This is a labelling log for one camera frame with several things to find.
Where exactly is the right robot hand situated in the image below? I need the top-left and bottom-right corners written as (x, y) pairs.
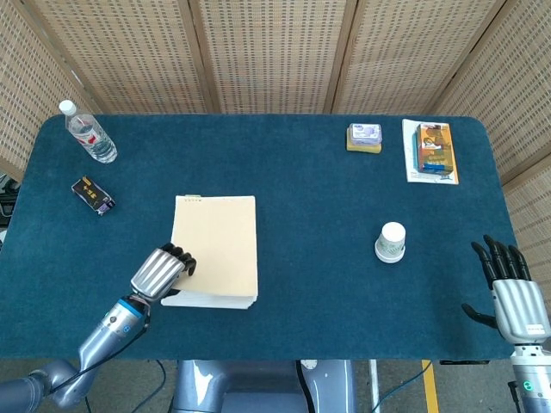
top-left (461, 234), bottom-right (551, 346)

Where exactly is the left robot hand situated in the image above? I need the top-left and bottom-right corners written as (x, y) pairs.
top-left (130, 242), bottom-right (198, 302)

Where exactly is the cream paper notepad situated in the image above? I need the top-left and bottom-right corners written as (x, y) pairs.
top-left (160, 194), bottom-right (259, 311)

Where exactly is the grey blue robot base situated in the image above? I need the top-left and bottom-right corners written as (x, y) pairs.
top-left (170, 359), bottom-right (358, 413)

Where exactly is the small black box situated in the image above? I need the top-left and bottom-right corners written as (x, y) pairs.
top-left (71, 176), bottom-right (116, 217)

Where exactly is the yellow floor tape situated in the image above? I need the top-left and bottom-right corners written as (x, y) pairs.
top-left (421, 360), bottom-right (441, 413)

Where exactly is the white paper cup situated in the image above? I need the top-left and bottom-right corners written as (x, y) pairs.
top-left (374, 221), bottom-right (407, 264)

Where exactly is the white orange booklet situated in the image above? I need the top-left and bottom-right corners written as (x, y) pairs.
top-left (401, 118), bottom-right (460, 185)

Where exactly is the clear plastic water bottle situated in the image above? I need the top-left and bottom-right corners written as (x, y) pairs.
top-left (59, 99), bottom-right (119, 164)

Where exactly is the blue table mat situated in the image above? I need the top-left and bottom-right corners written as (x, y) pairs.
top-left (0, 113), bottom-right (518, 361)

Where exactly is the silver table leg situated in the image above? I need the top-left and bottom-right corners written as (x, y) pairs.
top-left (368, 360), bottom-right (381, 413)

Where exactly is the orange carton box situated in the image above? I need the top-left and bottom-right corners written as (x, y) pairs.
top-left (412, 122), bottom-right (455, 176)

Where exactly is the yellow sponge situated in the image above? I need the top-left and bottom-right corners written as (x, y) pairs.
top-left (345, 128), bottom-right (383, 154)

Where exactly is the purple tissue pack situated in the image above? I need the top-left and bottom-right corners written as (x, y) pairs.
top-left (349, 122), bottom-right (383, 145)

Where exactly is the woven bamboo folding screen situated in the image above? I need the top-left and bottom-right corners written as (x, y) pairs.
top-left (0, 0), bottom-right (551, 319)

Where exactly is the blue floor cable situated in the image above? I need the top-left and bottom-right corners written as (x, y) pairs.
top-left (128, 360), bottom-right (167, 413)

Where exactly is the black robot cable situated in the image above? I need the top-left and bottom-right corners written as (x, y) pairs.
top-left (294, 360), bottom-right (314, 413)

